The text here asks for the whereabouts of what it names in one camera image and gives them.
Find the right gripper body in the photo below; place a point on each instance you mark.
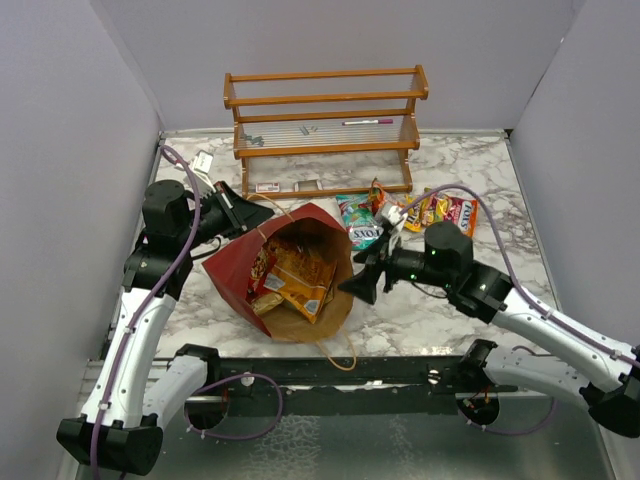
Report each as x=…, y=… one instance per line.
x=407, y=264

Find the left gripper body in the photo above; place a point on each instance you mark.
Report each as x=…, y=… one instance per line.
x=217, y=218

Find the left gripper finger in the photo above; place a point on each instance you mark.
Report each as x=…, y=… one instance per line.
x=238, y=205
x=252, y=220

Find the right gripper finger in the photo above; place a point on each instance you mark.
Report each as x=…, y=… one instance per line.
x=363, y=285
x=376, y=253

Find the green Fox's mint bag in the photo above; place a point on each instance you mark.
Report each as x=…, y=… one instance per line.
x=359, y=220

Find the yellow M&M's candy bag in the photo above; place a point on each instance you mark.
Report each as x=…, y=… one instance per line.
x=414, y=220

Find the red brown paper bag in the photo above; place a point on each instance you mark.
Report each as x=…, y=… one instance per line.
x=239, y=269

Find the small orange candy packet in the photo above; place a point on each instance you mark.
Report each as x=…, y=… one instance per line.
x=378, y=197

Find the orange Fox's candy bag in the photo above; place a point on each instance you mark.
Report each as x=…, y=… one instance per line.
x=443, y=207

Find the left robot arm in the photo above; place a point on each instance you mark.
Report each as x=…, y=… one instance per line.
x=121, y=425

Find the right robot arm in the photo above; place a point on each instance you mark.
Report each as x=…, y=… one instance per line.
x=580, y=365

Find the large orange snack bag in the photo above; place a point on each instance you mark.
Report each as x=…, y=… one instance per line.
x=300, y=275

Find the small red white card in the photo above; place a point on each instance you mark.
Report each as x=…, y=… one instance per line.
x=267, y=187

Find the grey clips on rack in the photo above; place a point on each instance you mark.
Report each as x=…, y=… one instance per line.
x=272, y=134

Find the wooden two-tier rack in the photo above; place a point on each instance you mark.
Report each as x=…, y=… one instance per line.
x=325, y=99

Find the pink white marker pen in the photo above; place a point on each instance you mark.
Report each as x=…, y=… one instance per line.
x=376, y=121

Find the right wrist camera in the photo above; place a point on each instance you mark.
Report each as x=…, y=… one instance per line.
x=391, y=218

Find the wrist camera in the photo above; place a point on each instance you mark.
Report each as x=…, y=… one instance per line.
x=202, y=162
x=391, y=218

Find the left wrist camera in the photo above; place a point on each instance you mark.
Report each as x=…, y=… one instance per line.
x=202, y=162

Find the small white frame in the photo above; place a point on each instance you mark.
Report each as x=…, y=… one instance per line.
x=308, y=186

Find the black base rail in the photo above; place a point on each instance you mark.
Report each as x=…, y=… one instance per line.
x=377, y=386

